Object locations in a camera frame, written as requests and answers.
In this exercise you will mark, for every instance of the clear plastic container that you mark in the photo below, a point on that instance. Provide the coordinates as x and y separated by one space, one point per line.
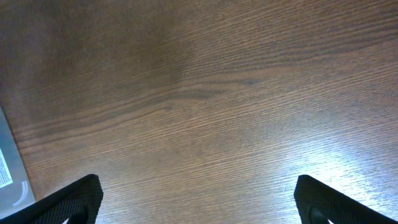
16 192

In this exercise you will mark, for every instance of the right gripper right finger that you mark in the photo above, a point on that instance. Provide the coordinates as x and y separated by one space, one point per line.
318 203

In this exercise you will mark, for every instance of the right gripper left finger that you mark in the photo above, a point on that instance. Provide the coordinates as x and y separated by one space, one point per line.
78 202

